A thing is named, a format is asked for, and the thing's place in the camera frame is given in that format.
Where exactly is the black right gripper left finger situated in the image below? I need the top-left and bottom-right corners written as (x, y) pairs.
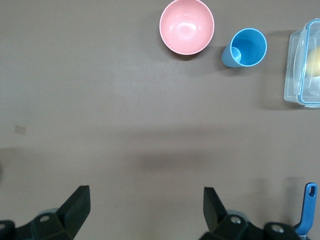
top-left (0, 185), bottom-right (91, 240)

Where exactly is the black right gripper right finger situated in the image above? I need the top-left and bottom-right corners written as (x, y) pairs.
top-left (199, 186), bottom-right (301, 240)

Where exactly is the pink bowl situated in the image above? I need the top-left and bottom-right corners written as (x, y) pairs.
top-left (159, 0), bottom-right (215, 56)

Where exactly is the clear plastic food container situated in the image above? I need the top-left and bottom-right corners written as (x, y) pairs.
top-left (283, 17), bottom-right (320, 109)

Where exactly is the blue cup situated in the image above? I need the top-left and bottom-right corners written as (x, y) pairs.
top-left (221, 27), bottom-right (268, 69)

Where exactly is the yellow food item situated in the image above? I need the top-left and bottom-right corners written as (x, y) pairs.
top-left (305, 46), bottom-right (320, 78)

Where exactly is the black pot blue handle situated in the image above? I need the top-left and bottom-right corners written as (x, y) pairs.
top-left (292, 182), bottom-right (318, 240)

